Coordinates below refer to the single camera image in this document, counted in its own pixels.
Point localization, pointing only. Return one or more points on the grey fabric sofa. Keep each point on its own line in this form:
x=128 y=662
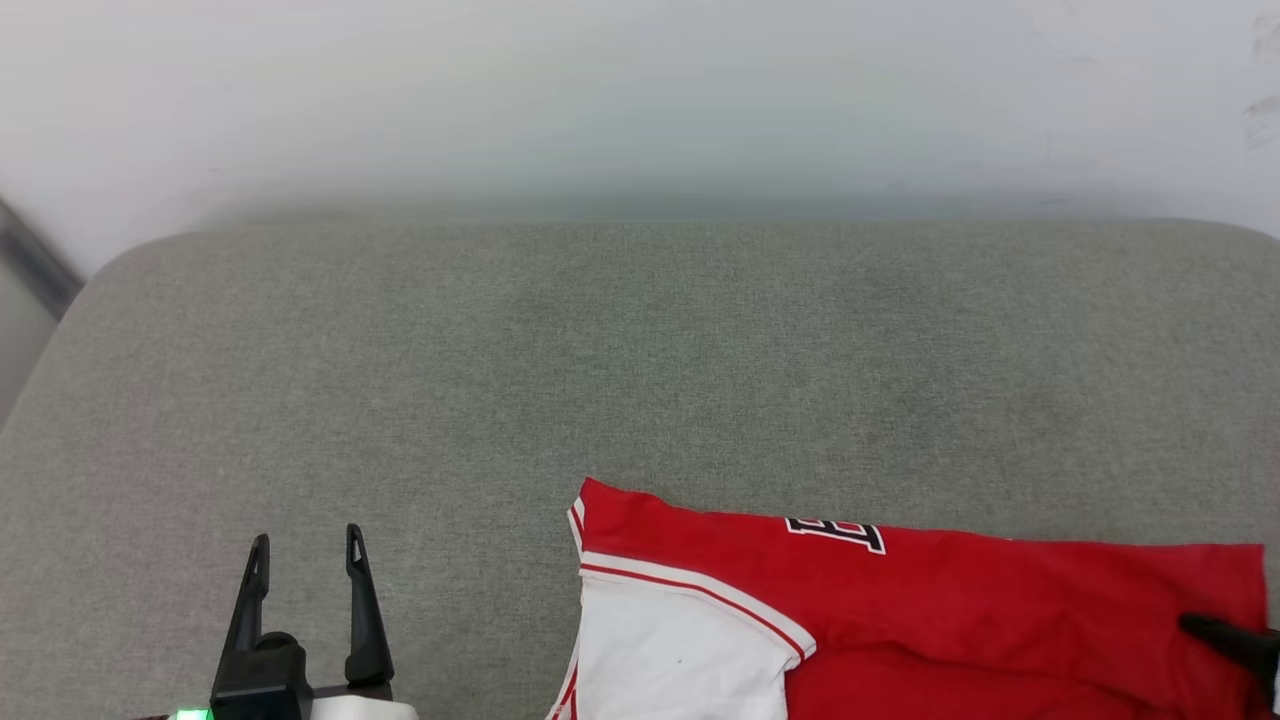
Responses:
x=500 y=400

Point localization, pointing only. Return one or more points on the red white jersey shirt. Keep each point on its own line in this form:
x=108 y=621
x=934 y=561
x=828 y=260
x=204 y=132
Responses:
x=1000 y=620

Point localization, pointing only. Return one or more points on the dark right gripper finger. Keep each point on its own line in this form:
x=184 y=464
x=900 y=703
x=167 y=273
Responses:
x=1245 y=645

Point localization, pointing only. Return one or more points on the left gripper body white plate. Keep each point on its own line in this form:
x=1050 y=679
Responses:
x=265 y=685

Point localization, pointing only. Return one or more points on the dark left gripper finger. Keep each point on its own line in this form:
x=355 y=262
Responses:
x=366 y=630
x=250 y=600

